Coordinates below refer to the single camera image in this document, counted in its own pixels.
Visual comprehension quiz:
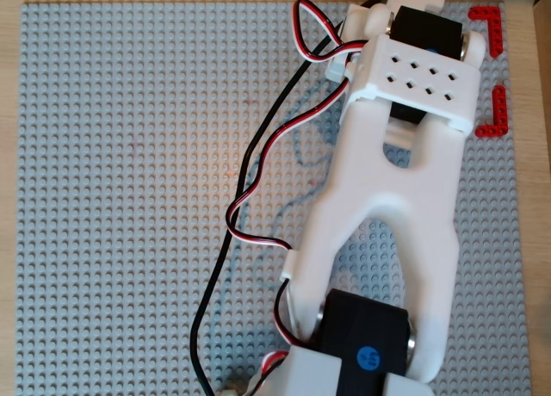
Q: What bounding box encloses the red L-shaped Lego beam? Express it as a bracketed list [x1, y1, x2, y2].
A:
[467, 6, 504, 60]
[474, 84, 508, 139]

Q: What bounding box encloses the grey studded Lego baseplate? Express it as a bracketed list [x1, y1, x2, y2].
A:
[15, 2, 533, 396]

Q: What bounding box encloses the red white black servo cable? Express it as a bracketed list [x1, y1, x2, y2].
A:
[294, 0, 371, 65]
[220, 350, 290, 396]
[226, 79, 352, 348]

